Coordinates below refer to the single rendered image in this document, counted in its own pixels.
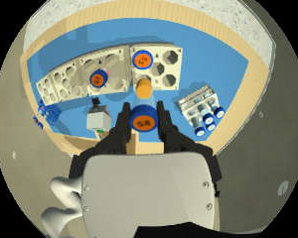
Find blue bench mat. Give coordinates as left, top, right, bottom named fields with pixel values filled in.
left=27, top=18, right=249, bottom=142

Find blue tube rack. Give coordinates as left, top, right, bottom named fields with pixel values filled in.
left=38, top=99, right=63, bottom=126

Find beige tube rack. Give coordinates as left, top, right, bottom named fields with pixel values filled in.
left=178, top=84, right=218, bottom=126

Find sample tube with blue cap and orange dot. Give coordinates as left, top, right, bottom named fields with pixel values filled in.
left=89, top=67, right=109, bottom=88

